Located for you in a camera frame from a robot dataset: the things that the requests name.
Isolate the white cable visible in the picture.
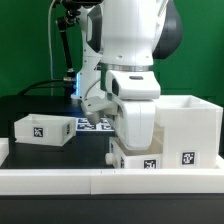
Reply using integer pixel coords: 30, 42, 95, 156
47, 0, 56, 81

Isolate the white marker sheet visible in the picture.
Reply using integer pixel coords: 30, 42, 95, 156
76, 118, 113, 132

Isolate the white front rail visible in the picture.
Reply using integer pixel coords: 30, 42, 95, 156
0, 137, 224, 196

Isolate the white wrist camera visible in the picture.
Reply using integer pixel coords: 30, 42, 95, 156
81, 96, 117, 124

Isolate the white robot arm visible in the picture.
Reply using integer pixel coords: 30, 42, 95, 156
78, 0, 182, 150

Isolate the black camera stand pole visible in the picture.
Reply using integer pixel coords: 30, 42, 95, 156
56, 16, 76, 82

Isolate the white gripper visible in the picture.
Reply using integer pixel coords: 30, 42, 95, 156
115, 99, 155, 150

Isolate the white drawer cabinet box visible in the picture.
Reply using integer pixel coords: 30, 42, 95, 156
150, 95, 223, 169

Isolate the black cable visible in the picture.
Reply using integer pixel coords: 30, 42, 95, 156
16, 78, 74, 97

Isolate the white front drawer tray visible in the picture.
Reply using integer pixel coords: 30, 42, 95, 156
105, 137, 163, 169

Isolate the white drawer tray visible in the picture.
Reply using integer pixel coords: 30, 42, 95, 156
14, 114, 76, 146
105, 137, 163, 169

